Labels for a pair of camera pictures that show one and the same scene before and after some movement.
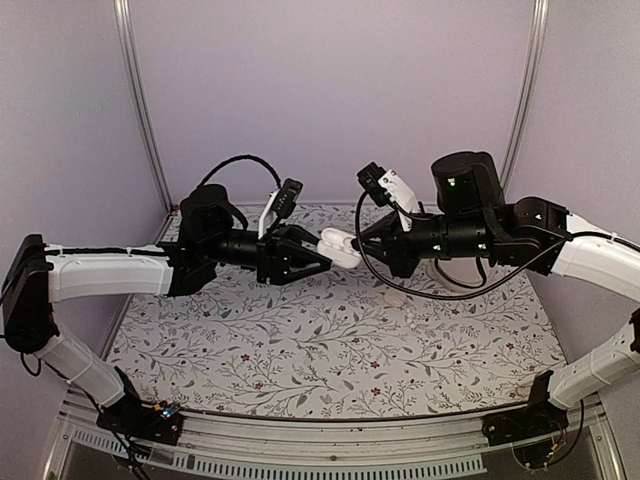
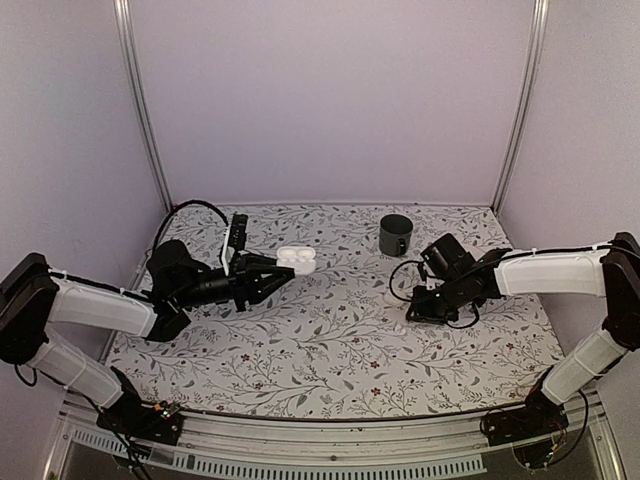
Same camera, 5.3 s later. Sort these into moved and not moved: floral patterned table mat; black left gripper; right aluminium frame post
Moved: black left gripper
Not moved: right aluminium frame post; floral patterned table mat
